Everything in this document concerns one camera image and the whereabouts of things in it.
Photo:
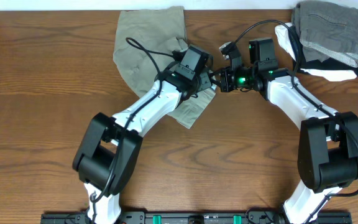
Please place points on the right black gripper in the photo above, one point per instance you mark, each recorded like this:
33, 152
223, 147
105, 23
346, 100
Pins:
227, 84

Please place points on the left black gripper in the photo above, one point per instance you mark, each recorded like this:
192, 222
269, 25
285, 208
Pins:
207, 81

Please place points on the khaki green shorts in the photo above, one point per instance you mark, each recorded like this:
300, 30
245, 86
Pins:
161, 31

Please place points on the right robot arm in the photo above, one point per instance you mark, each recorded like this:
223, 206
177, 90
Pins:
328, 145

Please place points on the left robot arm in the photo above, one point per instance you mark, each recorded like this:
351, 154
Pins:
107, 155

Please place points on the white folded garment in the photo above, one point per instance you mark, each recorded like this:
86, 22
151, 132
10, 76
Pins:
283, 38

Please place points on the black folded garment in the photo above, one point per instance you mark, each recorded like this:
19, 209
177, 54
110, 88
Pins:
328, 64

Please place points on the grey folded garment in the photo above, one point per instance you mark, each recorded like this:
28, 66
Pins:
327, 30

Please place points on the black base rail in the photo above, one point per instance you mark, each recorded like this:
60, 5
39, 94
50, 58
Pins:
250, 217

